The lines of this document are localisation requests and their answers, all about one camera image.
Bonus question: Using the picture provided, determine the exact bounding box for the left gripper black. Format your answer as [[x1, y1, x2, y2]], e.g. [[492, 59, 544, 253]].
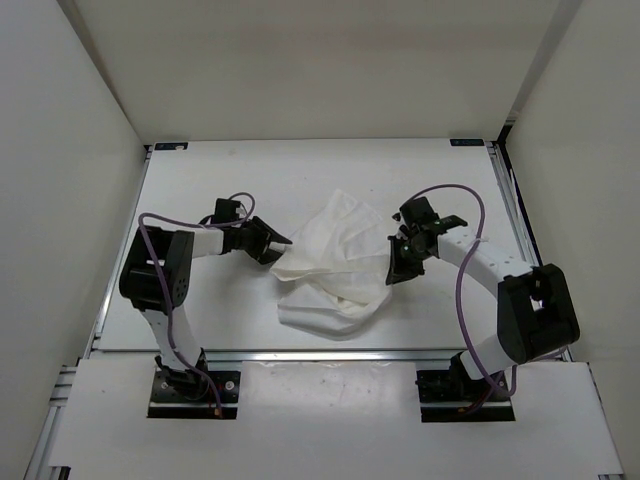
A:
[[231, 215, 290, 265]]

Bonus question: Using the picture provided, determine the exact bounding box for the white pleated skirt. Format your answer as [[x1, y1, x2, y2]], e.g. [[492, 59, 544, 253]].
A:
[[270, 190, 391, 339]]

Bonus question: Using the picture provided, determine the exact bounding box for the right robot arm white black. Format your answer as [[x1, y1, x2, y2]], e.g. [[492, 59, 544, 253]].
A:
[[386, 222, 581, 400]]

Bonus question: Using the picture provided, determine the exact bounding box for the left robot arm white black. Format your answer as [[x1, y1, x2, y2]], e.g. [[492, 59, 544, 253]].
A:
[[119, 213, 292, 400]]

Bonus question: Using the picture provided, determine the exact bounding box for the right blue corner label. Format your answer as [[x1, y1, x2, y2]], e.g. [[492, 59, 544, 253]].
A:
[[449, 138, 485, 147]]

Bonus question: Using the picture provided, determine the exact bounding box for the blue corner label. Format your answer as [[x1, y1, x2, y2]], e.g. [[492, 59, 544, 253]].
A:
[[449, 138, 485, 147], [153, 142, 189, 151]]

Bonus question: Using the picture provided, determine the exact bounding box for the left blue corner label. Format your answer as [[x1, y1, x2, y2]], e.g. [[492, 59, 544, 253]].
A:
[[153, 142, 189, 151]]

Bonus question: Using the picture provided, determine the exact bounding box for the white front cover board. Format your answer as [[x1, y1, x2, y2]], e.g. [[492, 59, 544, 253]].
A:
[[50, 356, 622, 479]]

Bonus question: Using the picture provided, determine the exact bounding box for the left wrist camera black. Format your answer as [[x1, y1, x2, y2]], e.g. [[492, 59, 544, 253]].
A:
[[199, 198, 242, 225]]

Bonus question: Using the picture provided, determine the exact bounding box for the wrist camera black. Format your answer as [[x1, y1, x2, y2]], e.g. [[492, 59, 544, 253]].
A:
[[199, 198, 242, 225], [392, 197, 468, 236]]

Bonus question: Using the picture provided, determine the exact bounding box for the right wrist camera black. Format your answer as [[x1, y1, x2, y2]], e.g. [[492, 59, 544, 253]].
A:
[[392, 197, 468, 236]]

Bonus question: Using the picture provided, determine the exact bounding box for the front aluminium rail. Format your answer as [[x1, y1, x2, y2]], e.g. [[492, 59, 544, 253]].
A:
[[205, 349, 459, 362]]

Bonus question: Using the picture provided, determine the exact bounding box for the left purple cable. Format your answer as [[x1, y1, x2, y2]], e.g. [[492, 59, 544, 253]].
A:
[[137, 192, 257, 419]]

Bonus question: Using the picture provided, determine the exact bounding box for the purple cable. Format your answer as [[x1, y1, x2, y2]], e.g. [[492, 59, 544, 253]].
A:
[[408, 183, 519, 414], [137, 192, 257, 419]]

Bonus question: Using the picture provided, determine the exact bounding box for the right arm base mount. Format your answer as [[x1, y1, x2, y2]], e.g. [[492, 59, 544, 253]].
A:
[[415, 353, 515, 424]]

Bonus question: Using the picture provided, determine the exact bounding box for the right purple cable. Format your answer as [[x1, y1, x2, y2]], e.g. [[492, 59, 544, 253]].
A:
[[408, 183, 519, 414]]

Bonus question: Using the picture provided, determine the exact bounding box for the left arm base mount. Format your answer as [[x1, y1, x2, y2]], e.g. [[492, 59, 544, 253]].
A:
[[147, 355, 241, 420]]

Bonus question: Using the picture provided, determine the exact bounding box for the left aluminium frame rail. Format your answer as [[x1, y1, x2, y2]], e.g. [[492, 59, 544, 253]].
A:
[[19, 344, 96, 480]]

